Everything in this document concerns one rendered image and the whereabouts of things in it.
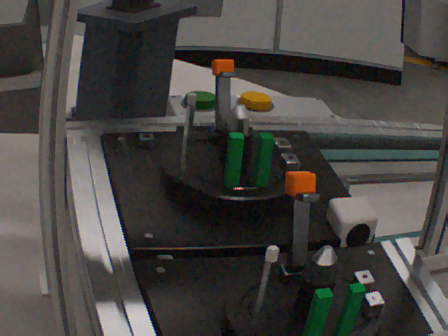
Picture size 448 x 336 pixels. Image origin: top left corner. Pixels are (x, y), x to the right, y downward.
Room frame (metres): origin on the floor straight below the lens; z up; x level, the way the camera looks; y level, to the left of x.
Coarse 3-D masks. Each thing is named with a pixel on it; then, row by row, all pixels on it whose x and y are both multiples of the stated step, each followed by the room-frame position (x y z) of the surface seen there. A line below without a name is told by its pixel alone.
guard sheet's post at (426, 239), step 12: (444, 120) 0.66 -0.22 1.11; (444, 132) 0.65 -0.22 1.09; (444, 144) 0.65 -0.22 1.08; (444, 156) 0.65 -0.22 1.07; (444, 168) 0.64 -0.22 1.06; (444, 180) 0.63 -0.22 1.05; (432, 192) 0.65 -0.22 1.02; (444, 192) 0.63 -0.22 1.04; (432, 204) 0.65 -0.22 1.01; (444, 204) 0.63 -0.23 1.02; (432, 216) 0.65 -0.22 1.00; (444, 216) 0.63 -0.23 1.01; (432, 228) 0.64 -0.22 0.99; (444, 228) 0.64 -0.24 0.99; (420, 240) 0.65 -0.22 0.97; (432, 240) 0.63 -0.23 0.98; (444, 240) 0.64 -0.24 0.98; (432, 252) 0.63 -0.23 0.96; (444, 252) 0.64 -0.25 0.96
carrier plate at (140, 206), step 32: (128, 160) 0.76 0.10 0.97; (160, 160) 0.77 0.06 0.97; (320, 160) 0.81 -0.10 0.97; (128, 192) 0.69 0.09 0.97; (160, 192) 0.70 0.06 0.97; (320, 192) 0.74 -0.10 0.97; (128, 224) 0.63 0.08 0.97; (160, 224) 0.64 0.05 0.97; (192, 224) 0.65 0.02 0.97; (224, 224) 0.65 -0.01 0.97; (256, 224) 0.66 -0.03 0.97; (288, 224) 0.67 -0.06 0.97; (320, 224) 0.67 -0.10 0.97; (192, 256) 0.61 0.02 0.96; (224, 256) 0.61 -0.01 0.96
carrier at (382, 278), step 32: (256, 256) 0.60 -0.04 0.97; (320, 256) 0.49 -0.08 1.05; (352, 256) 0.61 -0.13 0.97; (384, 256) 0.61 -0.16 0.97; (160, 288) 0.53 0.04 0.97; (192, 288) 0.54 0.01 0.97; (224, 288) 0.55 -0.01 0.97; (256, 288) 0.52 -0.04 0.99; (288, 288) 0.52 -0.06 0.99; (320, 288) 0.48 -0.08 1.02; (352, 288) 0.45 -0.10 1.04; (384, 288) 0.55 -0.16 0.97; (160, 320) 0.48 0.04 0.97; (192, 320) 0.49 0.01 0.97; (224, 320) 0.48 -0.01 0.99; (256, 320) 0.45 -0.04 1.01; (288, 320) 0.48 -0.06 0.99; (320, 320) 0.44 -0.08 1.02; (352, 320) 0.45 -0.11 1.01; (384, 320) 0.50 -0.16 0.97; (416, 320) 0.50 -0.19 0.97
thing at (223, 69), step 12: (216, 60) 0.81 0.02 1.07; (228, 60) 0.81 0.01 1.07; (216, 72) 0.80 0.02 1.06; (228, 72) 0.79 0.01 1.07; (216, 84) 0.80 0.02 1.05; (228, 84) 0.80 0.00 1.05; (216, 96) 0.80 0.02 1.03; (228, 96) 0.80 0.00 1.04; (216, 108) 0.79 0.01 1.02; (228, 108) 0.79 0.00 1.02; (216, 120) 0.79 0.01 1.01
